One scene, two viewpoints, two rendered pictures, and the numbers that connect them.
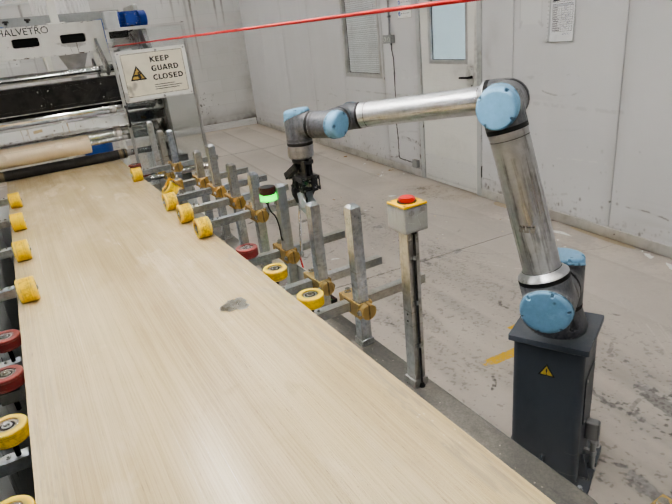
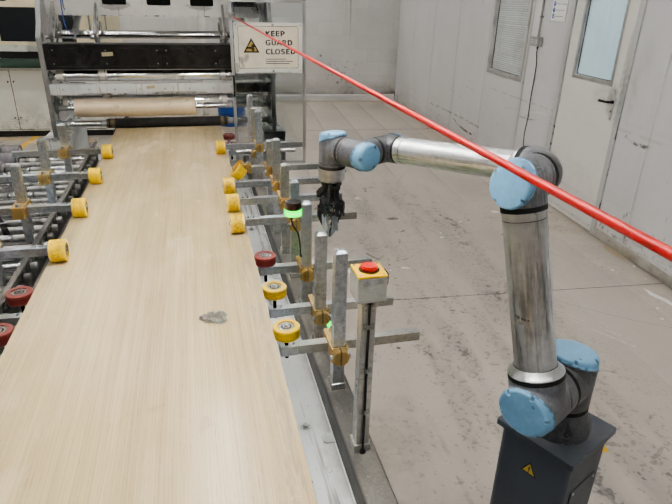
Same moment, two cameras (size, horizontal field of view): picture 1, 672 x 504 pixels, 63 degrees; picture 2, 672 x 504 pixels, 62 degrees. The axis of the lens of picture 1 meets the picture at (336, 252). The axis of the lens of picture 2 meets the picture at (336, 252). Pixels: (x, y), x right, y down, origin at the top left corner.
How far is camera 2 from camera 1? 0.43 m
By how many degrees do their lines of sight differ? 13
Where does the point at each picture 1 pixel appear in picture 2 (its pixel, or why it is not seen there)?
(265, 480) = not seen: outside the picture
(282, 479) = not seen: outside the picture
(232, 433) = (127, 455)
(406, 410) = (287, 487)
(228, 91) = (371, 63)
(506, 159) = (512, 241)
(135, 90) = (246, 62)
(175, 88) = (285, 65)
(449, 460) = not seen: outside the picture
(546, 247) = (539, 345)
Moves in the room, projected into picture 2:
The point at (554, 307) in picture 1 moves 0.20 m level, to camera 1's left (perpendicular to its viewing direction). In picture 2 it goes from (532, 411) to (454, 397)
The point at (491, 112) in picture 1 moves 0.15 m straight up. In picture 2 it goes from (503, 188) to (512, 127)
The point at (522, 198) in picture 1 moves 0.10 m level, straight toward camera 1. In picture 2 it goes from (521, 287) to (508, 303)
